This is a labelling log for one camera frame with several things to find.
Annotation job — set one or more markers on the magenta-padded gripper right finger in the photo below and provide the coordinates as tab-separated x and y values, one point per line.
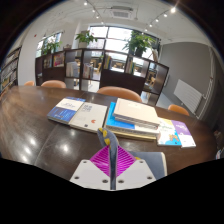
136	173

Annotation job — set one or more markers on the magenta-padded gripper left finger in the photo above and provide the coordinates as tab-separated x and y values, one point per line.
88	175

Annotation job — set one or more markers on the grey towel with yellow letters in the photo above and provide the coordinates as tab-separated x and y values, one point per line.
113	156

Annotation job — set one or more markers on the large beige book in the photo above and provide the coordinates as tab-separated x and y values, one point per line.
130	134

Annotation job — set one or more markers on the white book with colourful print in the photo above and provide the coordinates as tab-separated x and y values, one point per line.
166	133

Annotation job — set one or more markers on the bright blue book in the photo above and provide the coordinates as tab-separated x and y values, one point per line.
113	121

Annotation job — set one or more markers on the white book with red mark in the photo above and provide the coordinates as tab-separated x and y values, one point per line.
89	116

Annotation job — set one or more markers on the purple and white book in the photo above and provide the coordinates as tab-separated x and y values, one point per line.
183	133

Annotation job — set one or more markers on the pale grey hardcover book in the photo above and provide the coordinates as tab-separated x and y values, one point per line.
136	111

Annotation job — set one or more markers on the blue and white book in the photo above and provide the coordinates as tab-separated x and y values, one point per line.
63	110

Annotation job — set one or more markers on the orange chairs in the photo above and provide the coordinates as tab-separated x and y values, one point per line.
118	92

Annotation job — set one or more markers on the dark open shelf unit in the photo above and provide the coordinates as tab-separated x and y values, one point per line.
121	80

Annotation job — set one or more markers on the large green potted plant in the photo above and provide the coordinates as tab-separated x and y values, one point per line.
138	41

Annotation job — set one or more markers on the small green potted plant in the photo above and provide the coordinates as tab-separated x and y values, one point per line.
50	45

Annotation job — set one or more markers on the medium green potted plant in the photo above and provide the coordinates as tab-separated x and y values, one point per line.
86	37

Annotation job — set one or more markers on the ceiling air conditioner unit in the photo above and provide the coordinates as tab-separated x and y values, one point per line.
121	13

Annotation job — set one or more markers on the ceiling spotlights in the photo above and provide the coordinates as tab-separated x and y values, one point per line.
173	10

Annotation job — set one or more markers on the large white wall radiator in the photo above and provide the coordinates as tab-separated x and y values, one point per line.
188	95

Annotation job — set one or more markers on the tall wall bookshelf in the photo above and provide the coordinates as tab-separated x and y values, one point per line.
10	71

